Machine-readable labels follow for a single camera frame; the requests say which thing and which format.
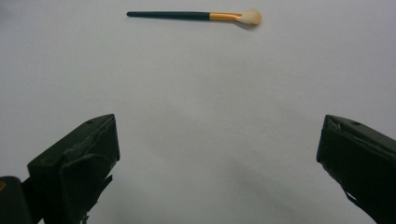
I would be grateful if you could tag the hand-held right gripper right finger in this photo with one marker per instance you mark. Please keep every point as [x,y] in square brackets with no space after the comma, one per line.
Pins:
[361,155]

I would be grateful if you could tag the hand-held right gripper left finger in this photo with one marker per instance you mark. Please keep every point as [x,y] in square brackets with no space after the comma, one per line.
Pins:
[74,161]

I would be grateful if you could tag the black gold makeup brush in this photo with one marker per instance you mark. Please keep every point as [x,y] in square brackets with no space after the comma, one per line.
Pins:
[174,15]

